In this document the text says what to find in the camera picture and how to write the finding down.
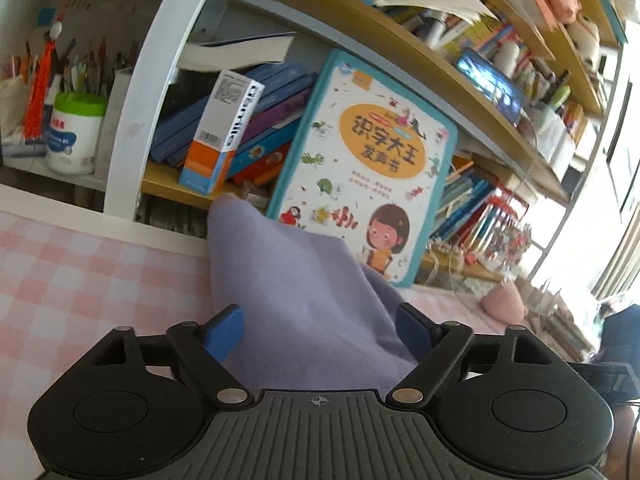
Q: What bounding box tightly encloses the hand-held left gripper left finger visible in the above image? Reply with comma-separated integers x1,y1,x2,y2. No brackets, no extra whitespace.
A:
86,303,255,409

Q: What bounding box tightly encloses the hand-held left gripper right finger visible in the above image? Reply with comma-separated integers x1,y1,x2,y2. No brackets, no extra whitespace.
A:
384,302,557,409

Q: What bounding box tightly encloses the pink and purple sweater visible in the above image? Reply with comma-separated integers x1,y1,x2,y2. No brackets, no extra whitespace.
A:
207,193,422,392

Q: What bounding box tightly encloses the pink plush toy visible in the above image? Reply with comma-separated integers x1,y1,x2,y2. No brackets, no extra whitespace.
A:
480,281,527,319

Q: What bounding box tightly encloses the row of leaning thin books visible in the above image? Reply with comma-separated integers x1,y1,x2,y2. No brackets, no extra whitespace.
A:
429,157,502,253

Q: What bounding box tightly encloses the pink checkered tablecloth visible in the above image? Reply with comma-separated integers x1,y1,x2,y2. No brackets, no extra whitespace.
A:
0,209,533,461

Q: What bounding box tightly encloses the large children's picture book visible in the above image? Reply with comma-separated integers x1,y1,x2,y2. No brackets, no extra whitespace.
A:
265,49,459,289

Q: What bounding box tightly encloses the white and orange carton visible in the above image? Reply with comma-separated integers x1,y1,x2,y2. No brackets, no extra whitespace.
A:
178,70,265,197

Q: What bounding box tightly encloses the row of blue books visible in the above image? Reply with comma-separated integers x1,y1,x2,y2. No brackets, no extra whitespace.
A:
149,62,317,187

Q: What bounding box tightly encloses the white tub with green lid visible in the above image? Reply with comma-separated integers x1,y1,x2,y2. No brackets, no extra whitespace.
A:
45,92,109,176

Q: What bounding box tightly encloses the blue tablet screen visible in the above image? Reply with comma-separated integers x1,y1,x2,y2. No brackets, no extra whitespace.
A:
454,47,527,127

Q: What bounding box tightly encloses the thick open book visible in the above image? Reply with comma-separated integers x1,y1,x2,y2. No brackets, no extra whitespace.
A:
176,32,297,74

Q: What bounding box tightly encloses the wooden bookshelf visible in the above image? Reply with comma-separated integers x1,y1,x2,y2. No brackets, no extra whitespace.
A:
0,0,628,288

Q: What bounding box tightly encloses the holder of pens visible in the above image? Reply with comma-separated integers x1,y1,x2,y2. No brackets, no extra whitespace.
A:
0,35,137,97

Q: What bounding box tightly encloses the red tassel ornament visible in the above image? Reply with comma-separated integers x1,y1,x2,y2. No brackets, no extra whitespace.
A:
22,0,92,139

